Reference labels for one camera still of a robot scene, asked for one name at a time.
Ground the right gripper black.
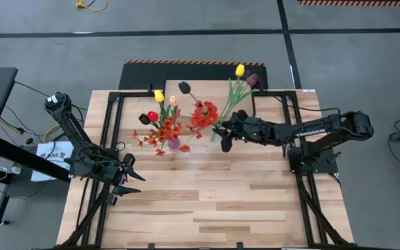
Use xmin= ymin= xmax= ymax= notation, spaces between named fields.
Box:
xmin=219 ymin=109 xmax=274 ymax=153

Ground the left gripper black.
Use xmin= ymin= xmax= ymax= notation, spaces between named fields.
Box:
xmin=97 ymin=153 xmax=147 ymax=206

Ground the red artificial flower bunch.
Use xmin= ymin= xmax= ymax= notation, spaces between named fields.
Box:
xmin=187 ymin=99 xmax=220 ymax=140

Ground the maroon artificial tulip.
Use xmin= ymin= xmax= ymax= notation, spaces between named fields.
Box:
xmin=226 ymin=73 xmax=260 ymax=119

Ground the yellow artificial tulip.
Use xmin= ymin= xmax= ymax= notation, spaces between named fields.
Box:
xmin=220 ymin=63 xmax=246 ymax=121
xmin=153 ymin=89 xmax=168 ymax=121

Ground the orange artificial flower bunch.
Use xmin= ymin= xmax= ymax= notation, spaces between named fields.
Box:
xmin=132 ymin=116 xmax=192 ymax=157

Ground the black artificial tulip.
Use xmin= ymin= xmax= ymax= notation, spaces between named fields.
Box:
xmin=178 ymin=81 xmax=203 ymax=107
xmin=138 ymin=113 xmax=161 ymax=131

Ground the cream artificial tulip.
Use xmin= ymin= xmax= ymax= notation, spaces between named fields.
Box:
xmin=169 ymin=94 xmax=179 ymax=119

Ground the red artificial tulip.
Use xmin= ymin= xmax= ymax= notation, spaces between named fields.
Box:
xmin=147 ymin=110 xmax=165 ymax=131

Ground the wooden shelf with black legs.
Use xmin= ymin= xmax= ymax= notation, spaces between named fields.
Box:
xmin=160 ymin=79 xmax=256 ymax=132

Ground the black mat with striped edge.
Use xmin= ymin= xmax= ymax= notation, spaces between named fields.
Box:
xmin=118 ymin=59 xmax=269 ymax=90

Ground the white printed paper sheet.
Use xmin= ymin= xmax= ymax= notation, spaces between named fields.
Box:
xmin=31 ymin=140 xmax=74 ymax=183

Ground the orange black striped tape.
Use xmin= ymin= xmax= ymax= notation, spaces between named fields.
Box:
xmin=297 ymin=0 xmax=400 ymax=7

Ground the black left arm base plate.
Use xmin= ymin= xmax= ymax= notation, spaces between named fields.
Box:
xmin=64 ymin=158 xmax=117 ymax=176

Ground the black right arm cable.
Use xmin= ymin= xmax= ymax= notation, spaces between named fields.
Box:
xmin=271 ymin=93 xmax=342 ymax=117

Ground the black metal table frame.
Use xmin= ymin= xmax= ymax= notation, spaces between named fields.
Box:
xmin=56 ymin=83 xmax=353 ymax=250

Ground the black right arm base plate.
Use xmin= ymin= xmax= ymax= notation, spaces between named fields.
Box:
xmin=288 ymin=145 xmax=339 ymax=174

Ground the black floor cable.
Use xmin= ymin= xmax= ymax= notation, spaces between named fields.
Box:
xmin=14 ymin=81 xmax=88 ymax=111

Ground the yellow floor cable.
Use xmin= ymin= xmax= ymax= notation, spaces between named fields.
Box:
xmin=74 ymin=0 xmax=108 ymax=13

